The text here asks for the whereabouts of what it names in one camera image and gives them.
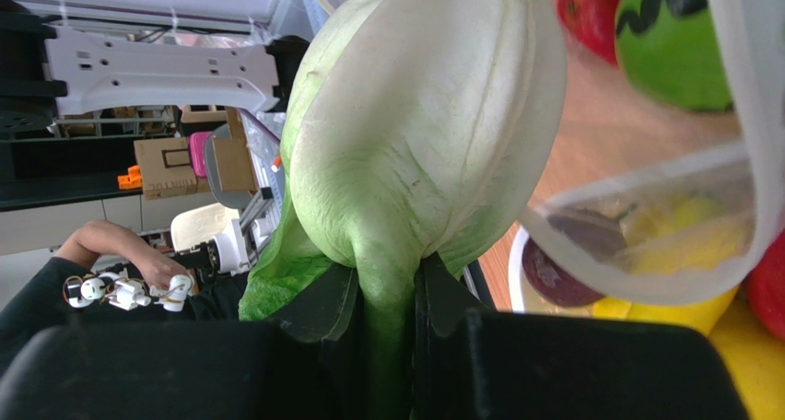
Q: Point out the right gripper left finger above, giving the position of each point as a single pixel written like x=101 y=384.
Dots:
x=316 y=360

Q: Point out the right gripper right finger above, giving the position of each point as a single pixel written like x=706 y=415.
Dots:
x=443 y=369

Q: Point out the green leafy lettuce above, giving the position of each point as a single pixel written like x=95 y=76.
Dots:
x=415 y=127

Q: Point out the clear dotted zip bag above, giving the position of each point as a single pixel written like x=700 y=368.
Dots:
x=649 y=202

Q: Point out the red apple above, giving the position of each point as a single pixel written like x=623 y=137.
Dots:
x=592 y=24

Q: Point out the small green watermelon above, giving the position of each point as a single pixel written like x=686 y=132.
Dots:
x=668 y=50

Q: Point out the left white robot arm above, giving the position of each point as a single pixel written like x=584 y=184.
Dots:
x=50 y=71

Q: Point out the operator bare hand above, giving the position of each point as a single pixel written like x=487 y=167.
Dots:
x=158 y=269

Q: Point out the white plastic fruit basket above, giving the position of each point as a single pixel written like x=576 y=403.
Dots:
x=523 y=298

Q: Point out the dark purple plum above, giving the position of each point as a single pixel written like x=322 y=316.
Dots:
x=552 y=282

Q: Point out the white teleoperation controller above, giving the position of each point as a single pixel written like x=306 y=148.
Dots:
x=126 y=293

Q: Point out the pink box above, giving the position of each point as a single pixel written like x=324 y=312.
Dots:
x=196 y=145

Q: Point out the brown cardboard box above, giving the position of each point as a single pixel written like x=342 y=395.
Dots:
x=166 y=168

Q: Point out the orange plastic part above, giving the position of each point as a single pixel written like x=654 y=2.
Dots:
x=131 y=180

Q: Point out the yellow banana bunch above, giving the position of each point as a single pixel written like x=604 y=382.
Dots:
x=754 y=357

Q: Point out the pink dragon fruit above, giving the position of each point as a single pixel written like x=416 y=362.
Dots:
x=765 y=288

